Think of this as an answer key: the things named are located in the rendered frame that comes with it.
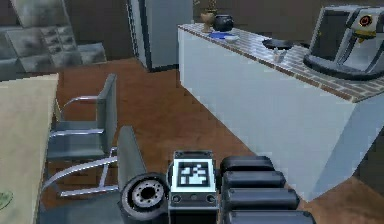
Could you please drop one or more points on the blue plate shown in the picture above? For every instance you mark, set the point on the blue plate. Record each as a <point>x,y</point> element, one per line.
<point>218,35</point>

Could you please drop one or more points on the clear small shaker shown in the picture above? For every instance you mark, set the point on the clear small shaker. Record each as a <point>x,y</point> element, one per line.
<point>278,55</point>

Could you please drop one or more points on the white brick-topped kitchen counter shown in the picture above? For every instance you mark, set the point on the white brick-topped kitchen counter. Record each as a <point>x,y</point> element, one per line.
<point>273,110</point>

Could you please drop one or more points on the green plate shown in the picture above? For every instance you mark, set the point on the green plate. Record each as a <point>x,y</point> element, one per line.
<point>4,199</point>

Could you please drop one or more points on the beige table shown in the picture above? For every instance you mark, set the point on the beige table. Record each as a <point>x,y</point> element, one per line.
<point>23,140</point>

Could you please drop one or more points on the grey metal armchair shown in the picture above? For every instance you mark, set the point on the grey metal armchair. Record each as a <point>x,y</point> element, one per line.
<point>110,196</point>
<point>90,133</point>

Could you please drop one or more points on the black pan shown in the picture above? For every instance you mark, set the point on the black pan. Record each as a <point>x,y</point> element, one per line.
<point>277,44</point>

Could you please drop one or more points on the black round pot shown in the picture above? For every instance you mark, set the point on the black round pot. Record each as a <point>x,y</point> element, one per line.
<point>223,22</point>

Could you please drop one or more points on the white small bowl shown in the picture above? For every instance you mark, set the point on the white small bowl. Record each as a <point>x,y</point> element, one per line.
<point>231,38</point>

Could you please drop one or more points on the grey sofa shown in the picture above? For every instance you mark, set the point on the grey sofa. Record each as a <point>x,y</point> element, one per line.
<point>36,40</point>

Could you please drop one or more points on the grey coffee machine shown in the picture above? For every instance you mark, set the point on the grey coffee machine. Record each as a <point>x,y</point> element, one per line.
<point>346,43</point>

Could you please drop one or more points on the grey fridge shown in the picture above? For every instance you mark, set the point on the grey fridge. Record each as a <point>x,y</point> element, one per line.
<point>160,33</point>

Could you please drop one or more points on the brown vase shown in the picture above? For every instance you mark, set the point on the brown vase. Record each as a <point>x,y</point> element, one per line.
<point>207,20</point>

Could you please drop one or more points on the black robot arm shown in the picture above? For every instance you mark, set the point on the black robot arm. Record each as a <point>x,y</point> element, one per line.
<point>246,193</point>

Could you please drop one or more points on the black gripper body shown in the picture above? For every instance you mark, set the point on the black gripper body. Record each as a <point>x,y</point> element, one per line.
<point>144,196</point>

